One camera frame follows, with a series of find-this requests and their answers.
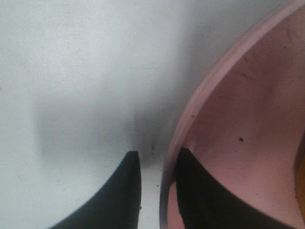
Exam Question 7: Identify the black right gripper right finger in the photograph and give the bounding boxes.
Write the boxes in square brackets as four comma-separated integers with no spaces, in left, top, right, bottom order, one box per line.
[176,147,305,229]

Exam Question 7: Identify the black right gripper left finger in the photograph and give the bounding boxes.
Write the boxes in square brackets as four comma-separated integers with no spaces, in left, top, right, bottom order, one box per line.
[53,151,142,229]

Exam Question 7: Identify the pink round plate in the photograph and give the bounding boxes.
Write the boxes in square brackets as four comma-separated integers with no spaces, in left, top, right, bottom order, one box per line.
[159,0,305,229]

